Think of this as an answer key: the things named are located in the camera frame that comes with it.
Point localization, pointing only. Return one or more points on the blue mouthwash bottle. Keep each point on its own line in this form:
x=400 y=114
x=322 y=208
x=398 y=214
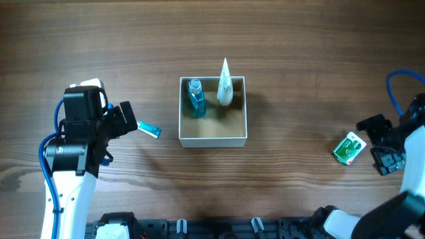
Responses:
x=197 y=97

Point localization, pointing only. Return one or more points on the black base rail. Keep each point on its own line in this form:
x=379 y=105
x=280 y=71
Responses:
x=126 y=225

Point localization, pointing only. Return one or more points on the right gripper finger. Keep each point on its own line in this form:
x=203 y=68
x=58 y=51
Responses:
x=387 y=160
x=374 y=123

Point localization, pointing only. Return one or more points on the white cone tube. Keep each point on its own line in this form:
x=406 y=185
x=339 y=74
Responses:
x=225 y=86

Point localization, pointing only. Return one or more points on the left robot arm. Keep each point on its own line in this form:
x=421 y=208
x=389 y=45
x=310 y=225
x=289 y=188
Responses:
x=71 y=157

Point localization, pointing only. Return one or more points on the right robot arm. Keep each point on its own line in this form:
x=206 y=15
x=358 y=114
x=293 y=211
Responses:
x=392 y=218

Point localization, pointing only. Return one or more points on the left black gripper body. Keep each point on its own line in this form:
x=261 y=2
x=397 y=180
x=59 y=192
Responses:
x=113 y=122

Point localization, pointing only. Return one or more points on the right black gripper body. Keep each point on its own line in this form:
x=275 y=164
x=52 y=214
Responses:
x=392 y=139

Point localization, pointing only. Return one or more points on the green white small box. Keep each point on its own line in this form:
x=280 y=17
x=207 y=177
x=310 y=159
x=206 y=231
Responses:
x=348 y=148

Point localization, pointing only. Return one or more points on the small toothpaste tube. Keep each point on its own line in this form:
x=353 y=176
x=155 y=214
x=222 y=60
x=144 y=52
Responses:
x=149 y=129

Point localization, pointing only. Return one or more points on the white cardboard box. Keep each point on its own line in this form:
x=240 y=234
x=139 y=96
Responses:
x=222 y=126

